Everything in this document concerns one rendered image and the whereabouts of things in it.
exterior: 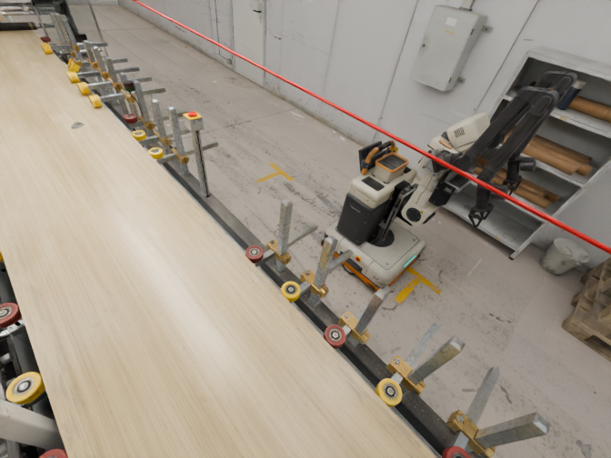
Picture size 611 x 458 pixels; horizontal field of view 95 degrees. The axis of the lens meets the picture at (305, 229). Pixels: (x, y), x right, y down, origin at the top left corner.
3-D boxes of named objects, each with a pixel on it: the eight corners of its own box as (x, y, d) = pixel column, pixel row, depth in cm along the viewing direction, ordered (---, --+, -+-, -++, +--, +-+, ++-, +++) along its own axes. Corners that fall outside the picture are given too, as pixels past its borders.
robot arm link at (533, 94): (532, 75, 112) (525, 79, 106) (564, 94, 108) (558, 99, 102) (456, 160, 147) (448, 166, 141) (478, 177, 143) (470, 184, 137)
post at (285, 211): (280, 266, 149) (287, 196, 115) (285, 271, 147) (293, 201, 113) (275, 270, 147) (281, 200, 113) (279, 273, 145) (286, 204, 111)
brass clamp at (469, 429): (452, 411, 100) (459, 407, 96) (489, 445, 94) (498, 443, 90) (445, 425, 97) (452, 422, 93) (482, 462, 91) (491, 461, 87)
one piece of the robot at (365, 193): (330, 239, 238) (355, 153, 179) (368, 213, 268) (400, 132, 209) (361, 263, 224) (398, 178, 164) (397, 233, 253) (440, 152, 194)
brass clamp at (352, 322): (345, 314, 124) (348, 309, 121) (369, 337, 118) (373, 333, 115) (336, 323, 121) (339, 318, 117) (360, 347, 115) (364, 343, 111)
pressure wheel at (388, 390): (390, 415, 97) (403, 408, 89) (368, 408, 98) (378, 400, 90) (391, 391, 103) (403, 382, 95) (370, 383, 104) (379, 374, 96)
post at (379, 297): (348, 342, 131) (381, 286, 96) (354, 348, 129) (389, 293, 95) (344, 347, 129) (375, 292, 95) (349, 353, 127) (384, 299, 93)
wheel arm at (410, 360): (430, 324, 124) (435, 321, 121) (437, 331, 123) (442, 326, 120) (373, 400, 101) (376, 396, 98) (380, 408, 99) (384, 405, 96)
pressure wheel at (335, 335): (335, 360, 108) (342, 349, 100) (316, 350, 110) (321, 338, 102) (342, 342, 114) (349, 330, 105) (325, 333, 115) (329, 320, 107)
